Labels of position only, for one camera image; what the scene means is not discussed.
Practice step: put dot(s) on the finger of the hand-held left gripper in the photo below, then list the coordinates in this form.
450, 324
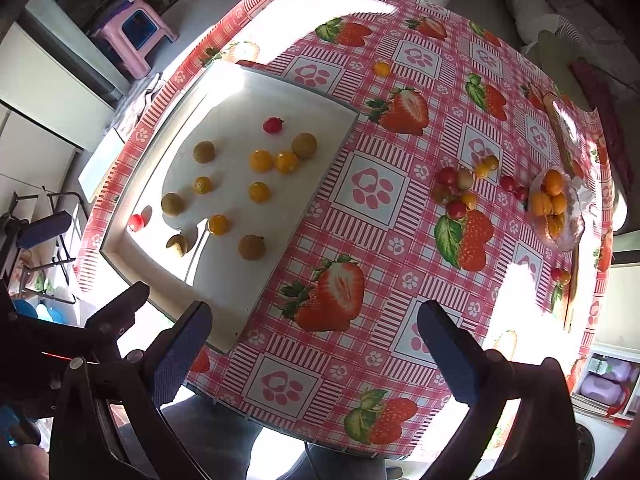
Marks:
45, 230
120, 310

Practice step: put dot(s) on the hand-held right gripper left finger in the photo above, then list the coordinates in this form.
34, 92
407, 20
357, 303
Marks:
182, 350

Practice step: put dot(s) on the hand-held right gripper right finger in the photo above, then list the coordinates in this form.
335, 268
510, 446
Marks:
450, 350

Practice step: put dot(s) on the brown kiwi fruit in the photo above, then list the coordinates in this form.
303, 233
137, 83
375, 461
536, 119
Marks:
251, 247
204, 151
465, 178
172, 204
177, 245
304, 145

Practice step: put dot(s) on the white rectangular tray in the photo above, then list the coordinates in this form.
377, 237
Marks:
285, 212

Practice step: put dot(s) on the red cherry tomato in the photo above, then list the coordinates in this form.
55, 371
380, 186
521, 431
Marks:
521, 193
507, 183
556, 274
447, 176
272, 125
135, 221
456, 208

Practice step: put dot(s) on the blue plastic basin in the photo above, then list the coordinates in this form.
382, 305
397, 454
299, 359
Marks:
50, 312

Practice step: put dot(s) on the white cabinet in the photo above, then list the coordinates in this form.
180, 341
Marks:
40, 85

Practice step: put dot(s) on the purple plastic container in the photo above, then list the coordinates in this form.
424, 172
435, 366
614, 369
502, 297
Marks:
600, 387

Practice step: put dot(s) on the dark green-red cherry tomato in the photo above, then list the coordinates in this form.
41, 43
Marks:
441, 194

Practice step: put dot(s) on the orange loquat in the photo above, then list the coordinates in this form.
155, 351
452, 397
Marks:
558, 203
554, 225
540, 202
552, 181

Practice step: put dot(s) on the strawberry print checked tablecloth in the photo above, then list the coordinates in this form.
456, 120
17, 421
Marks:
380, 195

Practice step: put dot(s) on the clear glass bowl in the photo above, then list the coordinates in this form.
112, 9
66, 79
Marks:
575, 220

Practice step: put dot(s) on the pink plastic stool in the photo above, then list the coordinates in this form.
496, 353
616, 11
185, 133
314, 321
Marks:
112, 40

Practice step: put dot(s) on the maroon cloth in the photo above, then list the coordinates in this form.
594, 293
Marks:
600, 105

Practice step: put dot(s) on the striped pillow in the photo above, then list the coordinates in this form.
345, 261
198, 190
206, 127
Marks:
567, 27

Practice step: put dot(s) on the cream sofa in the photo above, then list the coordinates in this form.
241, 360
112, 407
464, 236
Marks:
530, 5

